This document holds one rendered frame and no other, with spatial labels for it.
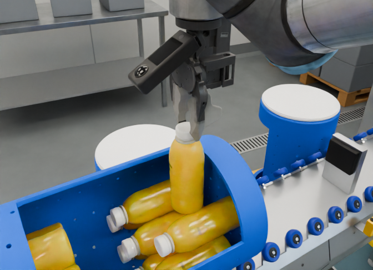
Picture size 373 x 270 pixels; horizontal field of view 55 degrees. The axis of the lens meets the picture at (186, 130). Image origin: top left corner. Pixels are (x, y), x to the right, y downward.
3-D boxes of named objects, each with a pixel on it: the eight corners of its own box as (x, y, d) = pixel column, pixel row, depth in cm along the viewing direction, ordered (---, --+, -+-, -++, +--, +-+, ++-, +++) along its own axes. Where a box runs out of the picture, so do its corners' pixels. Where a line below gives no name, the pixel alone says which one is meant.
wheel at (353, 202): (360, 193, 96) (354, 193, 98) (349, 199, 94) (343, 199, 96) (366, 209, 96) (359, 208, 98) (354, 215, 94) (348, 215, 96)
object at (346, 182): (353, 191, 105) (368, 149, 97) (344, 196, 104) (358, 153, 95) (326, 173, 113) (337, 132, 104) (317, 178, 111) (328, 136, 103)
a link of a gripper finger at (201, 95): (210, 122, 59) (206, 69, 55) (202, 125, 58) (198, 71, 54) (195, 114, 62) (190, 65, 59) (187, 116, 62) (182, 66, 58)
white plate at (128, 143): (74, 153, 103) (75, 156, 104) (145, 193, 89) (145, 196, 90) (141, 115, 122) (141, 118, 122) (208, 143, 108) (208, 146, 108)
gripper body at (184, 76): (234, 89, 61) (240, 16, 54) (191, 101, 57) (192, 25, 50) (208, 73, 66) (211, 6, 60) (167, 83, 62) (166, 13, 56)
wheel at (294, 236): (301, 226, 86) (295, 225, 88) (287, 234, 84) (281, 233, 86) (307, 244, 86) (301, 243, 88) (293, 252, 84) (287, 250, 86)
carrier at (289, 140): (288, 233, 192) (236, 237, 190) (321, 84, 145) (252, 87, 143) (308, 280, 168) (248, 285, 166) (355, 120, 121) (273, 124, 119)
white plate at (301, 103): (321, 82, 144) (320, 85, 145) (253, 85, 142) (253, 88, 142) (354, 116, 121) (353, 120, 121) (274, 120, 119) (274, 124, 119)
